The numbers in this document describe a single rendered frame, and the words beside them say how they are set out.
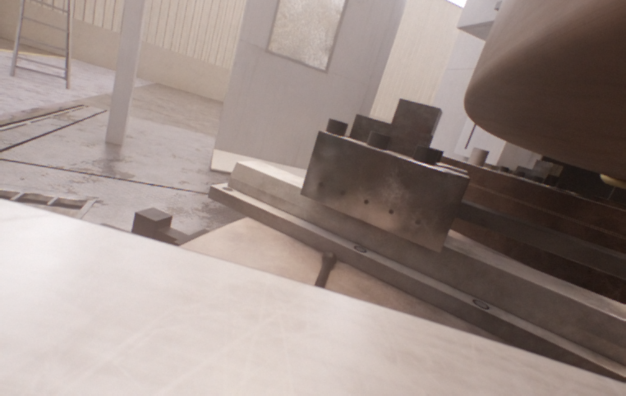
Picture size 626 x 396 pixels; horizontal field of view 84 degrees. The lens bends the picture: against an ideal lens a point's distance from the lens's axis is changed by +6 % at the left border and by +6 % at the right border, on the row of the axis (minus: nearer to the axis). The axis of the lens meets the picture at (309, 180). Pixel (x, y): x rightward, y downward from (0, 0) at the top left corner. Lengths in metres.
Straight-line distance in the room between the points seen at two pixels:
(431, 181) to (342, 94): 2.38
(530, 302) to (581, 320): 0.10
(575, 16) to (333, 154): 0.72
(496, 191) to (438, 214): 1.03
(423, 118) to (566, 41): 0.69
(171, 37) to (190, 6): 1.20
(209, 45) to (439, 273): 12.73
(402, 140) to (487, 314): 0.52
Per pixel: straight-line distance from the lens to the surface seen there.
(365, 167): 0.97
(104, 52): 13.61
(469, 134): 4.17
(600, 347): 1.17
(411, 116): 1.07
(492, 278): 1.09
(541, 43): 0.45
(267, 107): 3.04
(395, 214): 0.97
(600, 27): 0.38
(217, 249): 0.93
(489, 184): 1.98
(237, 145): 3.05
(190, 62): 13.31
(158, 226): 1.02
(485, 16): 3.80
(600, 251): 1.15
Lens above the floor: 0.73
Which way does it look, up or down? 12 degrees down
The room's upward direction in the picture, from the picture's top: 17 degrees clockwise
